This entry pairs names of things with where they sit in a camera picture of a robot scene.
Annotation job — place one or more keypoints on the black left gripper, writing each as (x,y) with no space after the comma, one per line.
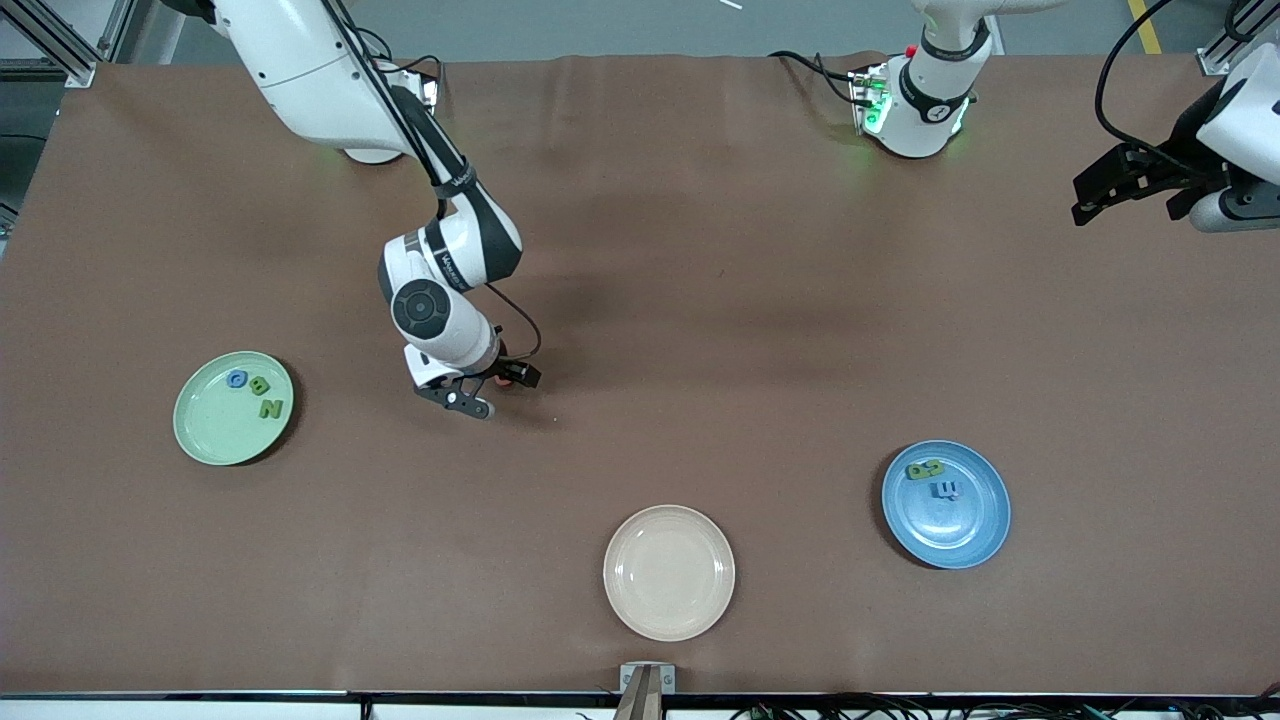
(1178,161)

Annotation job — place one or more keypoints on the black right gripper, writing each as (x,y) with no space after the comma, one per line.
(503,373)

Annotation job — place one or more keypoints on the red letter Q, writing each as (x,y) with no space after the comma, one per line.
(499,382)

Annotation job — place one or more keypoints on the green letter N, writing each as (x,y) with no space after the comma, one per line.
(271,409)

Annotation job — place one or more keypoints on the green letter B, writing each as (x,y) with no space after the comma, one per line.
(259,386)

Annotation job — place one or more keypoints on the blue letter G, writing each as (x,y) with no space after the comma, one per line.
(237,379)

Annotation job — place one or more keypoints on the green letter p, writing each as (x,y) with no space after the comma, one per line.
(916,472)

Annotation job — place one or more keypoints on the blue letter m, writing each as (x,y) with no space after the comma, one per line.
(944,490)

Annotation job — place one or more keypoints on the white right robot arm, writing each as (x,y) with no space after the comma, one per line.
(300,70)

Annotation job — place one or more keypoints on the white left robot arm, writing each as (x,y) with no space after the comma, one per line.
(930,110)

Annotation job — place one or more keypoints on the brown table cover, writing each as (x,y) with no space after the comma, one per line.
(700,250)

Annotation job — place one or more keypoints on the beige round plate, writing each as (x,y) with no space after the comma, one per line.
(668,573)

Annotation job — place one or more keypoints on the green round plate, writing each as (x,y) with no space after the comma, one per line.
(215,430)

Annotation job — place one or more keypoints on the blue round plate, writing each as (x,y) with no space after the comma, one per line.
(945,535)

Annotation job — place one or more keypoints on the grey metal bracket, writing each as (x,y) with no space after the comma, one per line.
(630,675)

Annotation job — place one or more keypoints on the brown camera pole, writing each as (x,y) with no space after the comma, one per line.
(640,700)

